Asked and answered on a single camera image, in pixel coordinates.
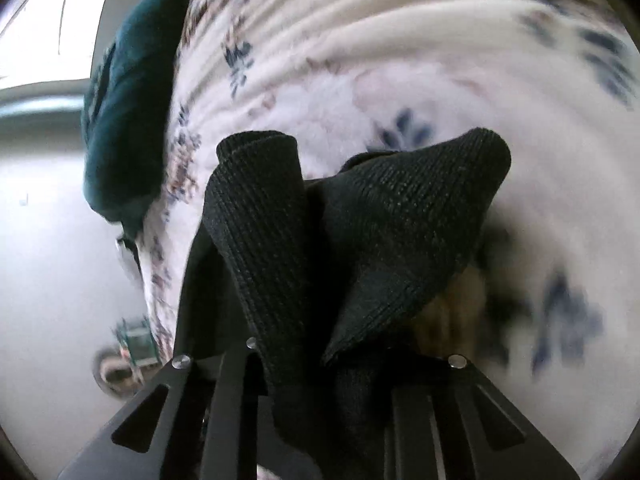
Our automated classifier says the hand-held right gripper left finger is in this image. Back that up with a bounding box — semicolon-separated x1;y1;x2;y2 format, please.
56;339;273;480

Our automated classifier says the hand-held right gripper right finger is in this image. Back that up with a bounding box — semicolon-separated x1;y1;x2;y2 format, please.
384;354;582;480

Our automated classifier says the dark striped sweater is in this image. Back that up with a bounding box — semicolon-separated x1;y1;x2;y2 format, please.
174;130;513;480

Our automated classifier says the round bowl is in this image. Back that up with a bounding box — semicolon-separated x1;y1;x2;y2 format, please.
92;345;142;397

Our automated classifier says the teal metal rack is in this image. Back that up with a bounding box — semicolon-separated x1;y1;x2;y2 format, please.
116;316;157;367

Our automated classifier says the folded teal quilt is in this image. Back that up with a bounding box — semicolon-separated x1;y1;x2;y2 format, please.
81;0;197;241

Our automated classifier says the bed with floral blanket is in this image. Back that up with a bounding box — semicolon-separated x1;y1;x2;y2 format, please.
135;0;636;480

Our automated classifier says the barred window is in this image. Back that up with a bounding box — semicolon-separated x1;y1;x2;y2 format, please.
0;0;117;92

